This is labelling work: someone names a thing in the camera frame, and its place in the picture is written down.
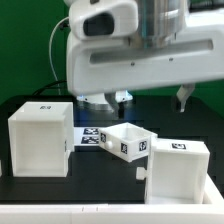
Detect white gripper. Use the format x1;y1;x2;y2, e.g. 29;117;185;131
66;13;224;112

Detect white drawer with knob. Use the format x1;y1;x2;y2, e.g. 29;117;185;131
99;122;157;162

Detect white drawer cabinet frame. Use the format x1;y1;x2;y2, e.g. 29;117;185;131
8;102;74;177

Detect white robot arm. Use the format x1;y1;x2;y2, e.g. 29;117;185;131
64;0;224;112

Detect white marker sheet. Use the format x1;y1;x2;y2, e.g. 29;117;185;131
74;127;99;146

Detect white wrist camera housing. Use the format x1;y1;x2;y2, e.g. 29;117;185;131
69;0;138;40

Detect white L-shaped border wall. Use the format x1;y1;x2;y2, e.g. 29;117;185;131
0;159;224;224

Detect black cables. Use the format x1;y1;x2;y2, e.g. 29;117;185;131
31;79;69;97

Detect grey cable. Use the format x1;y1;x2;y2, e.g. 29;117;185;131
48;16;71;96

